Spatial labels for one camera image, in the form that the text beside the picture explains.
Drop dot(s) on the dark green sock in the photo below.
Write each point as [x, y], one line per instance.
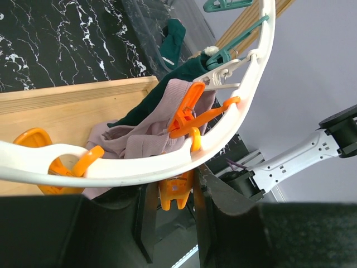
[173, 38]
[187, 72]

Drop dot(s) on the clear plastic bin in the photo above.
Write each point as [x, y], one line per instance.
[150, 20]

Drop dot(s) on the teal clothespin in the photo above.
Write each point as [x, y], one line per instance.
[224, 5]
[223, 55]

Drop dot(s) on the white round clip hanger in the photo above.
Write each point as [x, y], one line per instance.
[27, 165]

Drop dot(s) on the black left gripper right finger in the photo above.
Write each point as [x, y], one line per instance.
[233, 231]

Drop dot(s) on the pink sock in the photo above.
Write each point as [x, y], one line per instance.
[132, 153]

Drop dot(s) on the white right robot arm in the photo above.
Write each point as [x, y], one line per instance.
[336, 137]

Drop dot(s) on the wooden tray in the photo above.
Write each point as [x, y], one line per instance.
[67, 113]

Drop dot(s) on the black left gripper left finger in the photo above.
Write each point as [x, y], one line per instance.
[116, 229]

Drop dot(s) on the wooden hanging rack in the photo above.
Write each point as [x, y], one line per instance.
[247, 18]

